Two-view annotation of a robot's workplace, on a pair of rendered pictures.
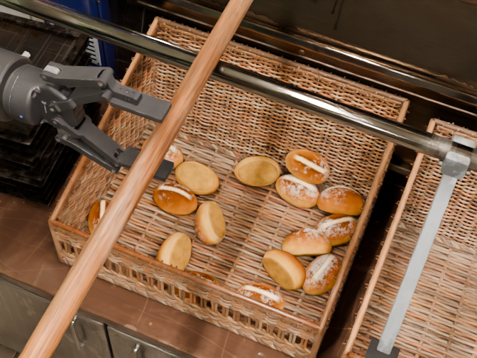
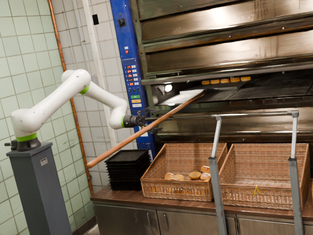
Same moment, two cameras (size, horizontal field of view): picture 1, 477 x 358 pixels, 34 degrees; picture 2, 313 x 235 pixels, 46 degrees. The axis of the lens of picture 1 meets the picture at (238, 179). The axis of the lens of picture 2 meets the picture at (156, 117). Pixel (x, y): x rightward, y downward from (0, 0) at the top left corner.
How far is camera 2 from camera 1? 1.80 m
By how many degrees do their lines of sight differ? 43
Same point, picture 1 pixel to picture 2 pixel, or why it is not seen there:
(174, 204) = not seen: hidden behind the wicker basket
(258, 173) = (194, 174)
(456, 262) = (251, 183)
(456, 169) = (219, 117)
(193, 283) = (176, 182)
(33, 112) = (135, 121)
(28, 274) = (135, 200)
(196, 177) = (178, 176)
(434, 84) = (227, 132)
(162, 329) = (170, 202)
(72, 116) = (143, 120)
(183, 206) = not seen: hidden behind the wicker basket
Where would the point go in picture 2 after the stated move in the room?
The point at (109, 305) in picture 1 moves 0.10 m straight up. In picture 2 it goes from (156, 201) to (154, 188)
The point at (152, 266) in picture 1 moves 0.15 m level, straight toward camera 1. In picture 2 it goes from (166, 181) to (167, 190)
